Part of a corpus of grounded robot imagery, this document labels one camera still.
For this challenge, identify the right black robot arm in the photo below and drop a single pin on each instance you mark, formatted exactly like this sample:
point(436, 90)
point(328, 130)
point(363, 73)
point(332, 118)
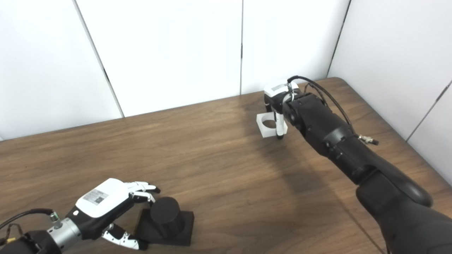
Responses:
point(335, 137)

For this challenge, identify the black peg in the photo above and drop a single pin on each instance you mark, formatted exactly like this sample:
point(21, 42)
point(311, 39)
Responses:
point(166, 215)

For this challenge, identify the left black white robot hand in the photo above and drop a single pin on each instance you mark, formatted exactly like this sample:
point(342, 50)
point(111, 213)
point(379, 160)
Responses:
point(102, 201)

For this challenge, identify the white square piece with hole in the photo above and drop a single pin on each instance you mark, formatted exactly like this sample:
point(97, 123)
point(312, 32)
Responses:
point(263, 129)

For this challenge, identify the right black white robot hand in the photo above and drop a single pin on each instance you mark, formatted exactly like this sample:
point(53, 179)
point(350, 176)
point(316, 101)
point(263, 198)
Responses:
point(279, 90)

